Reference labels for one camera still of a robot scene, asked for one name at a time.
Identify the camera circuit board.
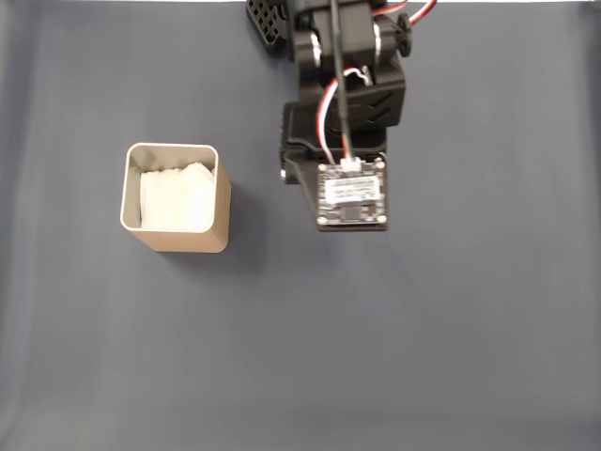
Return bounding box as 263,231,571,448
316,158,389,231

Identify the beige square box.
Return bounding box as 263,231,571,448
119,142,233,255

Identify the black camera cable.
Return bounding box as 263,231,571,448
328,0,359,163

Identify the white tissue paper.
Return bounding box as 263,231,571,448
139,162,217,231

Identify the red white servo cable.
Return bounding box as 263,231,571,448
373,0,440,27
316,67,373,165

